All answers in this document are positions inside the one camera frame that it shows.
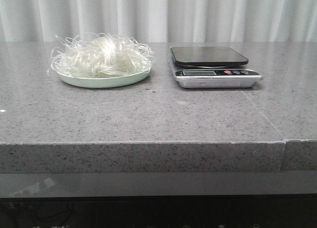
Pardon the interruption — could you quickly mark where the light green round plate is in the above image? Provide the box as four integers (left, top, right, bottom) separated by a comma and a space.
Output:
57, 66, 152, 89

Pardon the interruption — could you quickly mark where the white pleated curtain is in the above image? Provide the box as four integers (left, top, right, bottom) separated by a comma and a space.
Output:
0, 0, 317, 42

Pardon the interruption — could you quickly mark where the white vermicelli noodle bundle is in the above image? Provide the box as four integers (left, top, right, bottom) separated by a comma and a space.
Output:
51, 32, 154, 78

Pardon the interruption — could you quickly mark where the steel digital kitchen scale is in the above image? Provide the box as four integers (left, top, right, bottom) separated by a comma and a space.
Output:
170, 46, 263, 89

